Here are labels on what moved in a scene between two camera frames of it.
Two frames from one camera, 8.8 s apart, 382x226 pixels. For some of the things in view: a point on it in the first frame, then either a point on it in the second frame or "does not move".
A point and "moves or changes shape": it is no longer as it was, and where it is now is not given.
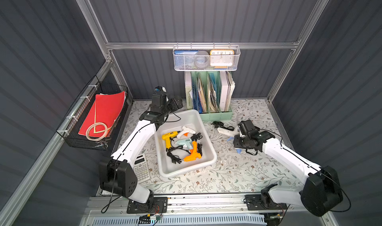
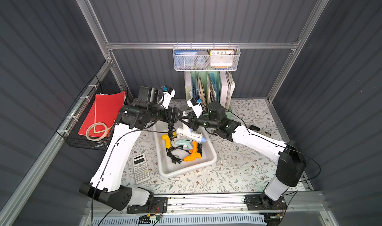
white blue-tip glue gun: (231, 133) moves or changes shape
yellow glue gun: (167, 136) does not move
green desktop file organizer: (209, 93) does not move
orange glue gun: (193, 154) does not move
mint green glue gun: (186, 143) does not move
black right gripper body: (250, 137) -> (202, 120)
